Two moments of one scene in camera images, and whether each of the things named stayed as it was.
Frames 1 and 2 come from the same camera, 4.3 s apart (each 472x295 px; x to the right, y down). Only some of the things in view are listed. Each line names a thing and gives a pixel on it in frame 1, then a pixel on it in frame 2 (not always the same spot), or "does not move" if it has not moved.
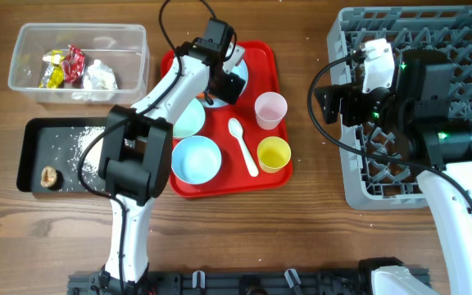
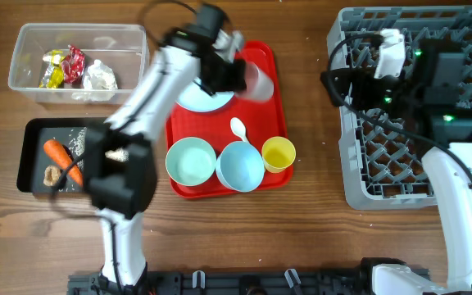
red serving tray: (238, 129) does not move
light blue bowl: (196, 160) → (240, 166)
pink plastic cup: (270, 108) → (259, 87)
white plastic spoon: (236, 129) does not move
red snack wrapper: (74, 64) does not move
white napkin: (99, 83) does not move
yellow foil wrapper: (54, 75) does not move
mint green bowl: (190, 121) → (191, 161)
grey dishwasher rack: (378, 173) does not move
